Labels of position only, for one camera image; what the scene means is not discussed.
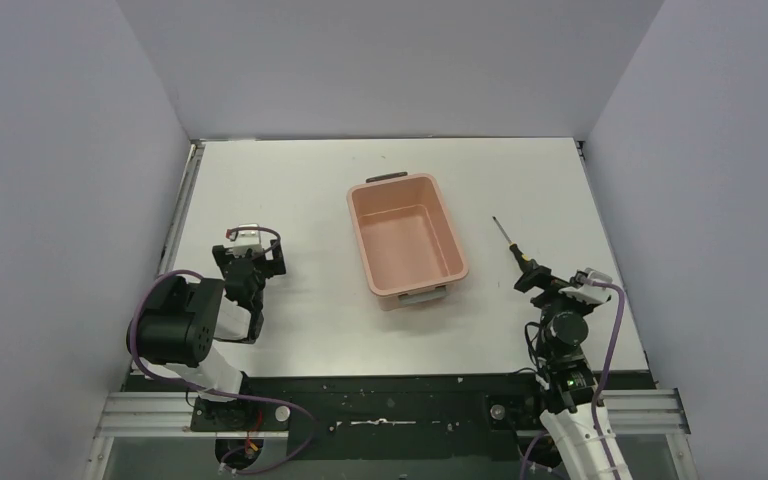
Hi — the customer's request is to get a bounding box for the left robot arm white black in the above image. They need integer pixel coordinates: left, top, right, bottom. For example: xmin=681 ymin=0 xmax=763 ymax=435
xmin=126 ymin=226 xmax=287 ymax=430

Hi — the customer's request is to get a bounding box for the aluminium rail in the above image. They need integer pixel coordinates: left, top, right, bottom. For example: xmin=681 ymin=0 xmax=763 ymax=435
xmin=157 ymin=140 xmax=205 ymax=275
xmin=82 ymin=389 xmax=700 ymax=480

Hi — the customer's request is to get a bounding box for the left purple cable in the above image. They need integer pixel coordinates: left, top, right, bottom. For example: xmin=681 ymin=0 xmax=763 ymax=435
xmin=128 ymin=225 xmax=318 ymax=477

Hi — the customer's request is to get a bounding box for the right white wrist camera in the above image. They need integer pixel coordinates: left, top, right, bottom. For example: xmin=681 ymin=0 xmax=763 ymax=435
xmin=559 ymin=268 xmax=612 ymax=306

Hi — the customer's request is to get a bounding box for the aluminium front rail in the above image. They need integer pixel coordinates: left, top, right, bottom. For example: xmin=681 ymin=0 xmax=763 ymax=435
xmin=82 ymin=389 xmax=700 ymax=480

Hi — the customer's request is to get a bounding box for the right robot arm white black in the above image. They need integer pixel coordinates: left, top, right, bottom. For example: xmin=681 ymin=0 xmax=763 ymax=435
xmin=514 ymin=259 xmax=631 ymax=479

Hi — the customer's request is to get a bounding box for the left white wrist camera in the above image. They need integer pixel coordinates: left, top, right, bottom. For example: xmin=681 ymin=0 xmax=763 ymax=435
xmin=226 ymin=224 xmax=263 ymax=257

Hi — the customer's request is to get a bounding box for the left side aluminium rail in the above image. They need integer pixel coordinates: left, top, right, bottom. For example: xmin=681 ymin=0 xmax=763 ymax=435
xmin=157 ymin=140 xmax=205 ymax=275

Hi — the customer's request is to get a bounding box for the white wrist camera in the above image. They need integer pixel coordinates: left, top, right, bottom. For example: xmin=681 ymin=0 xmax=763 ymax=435
xmin=559 ymin=268 xmax=612 ymax=306
xmin=226 ymin=224 xmax=263 ymax=257

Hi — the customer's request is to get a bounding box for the black yellow screwdriver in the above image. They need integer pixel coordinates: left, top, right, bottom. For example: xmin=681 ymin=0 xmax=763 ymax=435
xmin=492 ymin=216 xmax=533 ymax=274

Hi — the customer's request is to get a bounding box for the pink plastic bin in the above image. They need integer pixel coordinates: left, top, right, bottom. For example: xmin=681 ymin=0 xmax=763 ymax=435
xmin=347 ymin=172 xmax=469 ymax=311

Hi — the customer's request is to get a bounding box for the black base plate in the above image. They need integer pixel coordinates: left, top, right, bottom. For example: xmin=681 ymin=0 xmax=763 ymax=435
xmin=122 ymin=369 xmax=657 ymax=464

